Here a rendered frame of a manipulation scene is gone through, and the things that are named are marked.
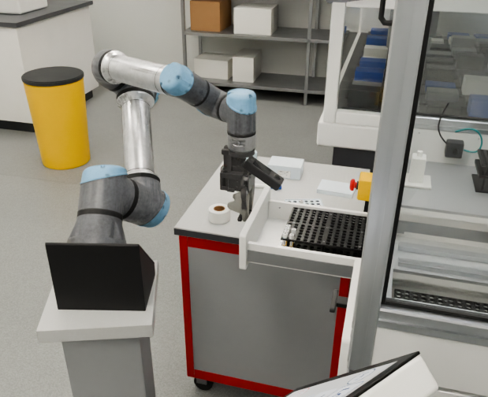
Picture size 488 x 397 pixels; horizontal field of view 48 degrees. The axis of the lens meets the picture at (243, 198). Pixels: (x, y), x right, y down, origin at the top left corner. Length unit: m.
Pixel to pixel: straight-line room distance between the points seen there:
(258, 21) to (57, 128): 2.20
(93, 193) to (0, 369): 1.26
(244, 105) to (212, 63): 4.17
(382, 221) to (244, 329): 1.16
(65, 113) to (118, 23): 2.50
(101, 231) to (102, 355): 0.34
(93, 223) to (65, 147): 2.64
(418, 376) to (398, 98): 0.36
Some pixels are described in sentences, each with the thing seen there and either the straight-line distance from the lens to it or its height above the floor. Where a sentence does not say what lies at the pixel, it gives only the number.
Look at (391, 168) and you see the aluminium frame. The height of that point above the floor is 1.34.
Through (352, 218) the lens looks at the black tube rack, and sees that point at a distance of 1.56.
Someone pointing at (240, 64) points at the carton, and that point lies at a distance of 5.40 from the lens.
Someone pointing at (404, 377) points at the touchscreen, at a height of 1.19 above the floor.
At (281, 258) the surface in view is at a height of 0.86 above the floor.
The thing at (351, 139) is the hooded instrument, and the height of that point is 0.84.
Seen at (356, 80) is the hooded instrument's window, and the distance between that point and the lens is 2.18.
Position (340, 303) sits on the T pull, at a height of 0.91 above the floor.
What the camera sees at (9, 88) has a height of 0.38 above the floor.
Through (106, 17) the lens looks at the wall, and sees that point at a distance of 6.32.
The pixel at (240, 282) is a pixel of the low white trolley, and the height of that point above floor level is 0.58.
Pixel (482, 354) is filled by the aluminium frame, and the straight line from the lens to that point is 0.99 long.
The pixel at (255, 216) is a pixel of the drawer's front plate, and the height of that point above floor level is 0.93.
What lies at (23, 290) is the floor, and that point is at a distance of 2.91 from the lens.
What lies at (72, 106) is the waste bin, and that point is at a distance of 3.93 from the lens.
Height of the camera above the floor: 1.67
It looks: 28 degrees down
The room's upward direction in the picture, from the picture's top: straight up
